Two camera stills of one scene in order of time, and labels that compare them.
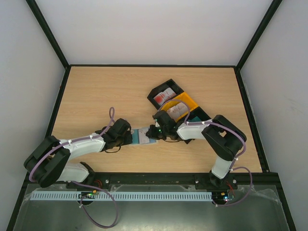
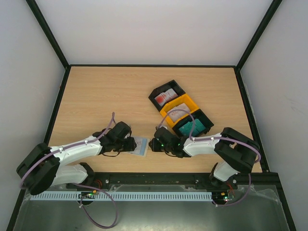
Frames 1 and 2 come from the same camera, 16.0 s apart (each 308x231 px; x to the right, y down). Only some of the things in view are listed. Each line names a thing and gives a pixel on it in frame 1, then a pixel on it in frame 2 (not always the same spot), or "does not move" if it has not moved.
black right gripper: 152,133 -> 155,145
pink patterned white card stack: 176,111 does not move
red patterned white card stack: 164,96 does not move
